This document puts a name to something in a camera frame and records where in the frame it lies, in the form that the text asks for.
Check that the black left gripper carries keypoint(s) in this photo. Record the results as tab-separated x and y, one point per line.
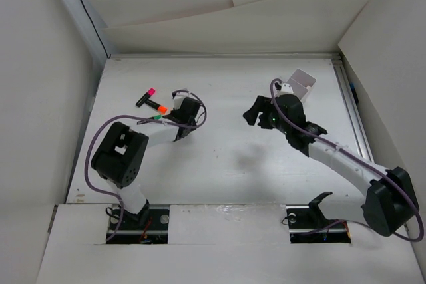
174	112

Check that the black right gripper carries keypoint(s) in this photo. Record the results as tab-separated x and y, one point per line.
251	115

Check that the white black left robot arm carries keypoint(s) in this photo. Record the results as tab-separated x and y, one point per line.
116	152

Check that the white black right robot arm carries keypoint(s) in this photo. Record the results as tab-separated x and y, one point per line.
390	201

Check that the orange highlighter marker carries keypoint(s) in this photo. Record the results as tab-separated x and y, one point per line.
158	107

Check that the green highlighter marker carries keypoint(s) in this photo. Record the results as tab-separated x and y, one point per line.
147	120

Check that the pink highlighter marker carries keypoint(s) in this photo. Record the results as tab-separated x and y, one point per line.
145	97

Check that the white divided container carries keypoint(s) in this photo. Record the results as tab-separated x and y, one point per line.
301	83

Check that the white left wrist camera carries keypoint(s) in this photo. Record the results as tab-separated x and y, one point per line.
178	97

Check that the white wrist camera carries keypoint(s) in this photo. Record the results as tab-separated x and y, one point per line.
178	97
283	89

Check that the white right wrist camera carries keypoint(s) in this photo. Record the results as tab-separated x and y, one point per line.
283	89

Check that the aluminium table edge rail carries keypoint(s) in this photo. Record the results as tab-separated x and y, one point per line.
361	141

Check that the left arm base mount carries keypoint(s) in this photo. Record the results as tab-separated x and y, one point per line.
150	229

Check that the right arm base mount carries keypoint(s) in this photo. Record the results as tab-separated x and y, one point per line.
307	224

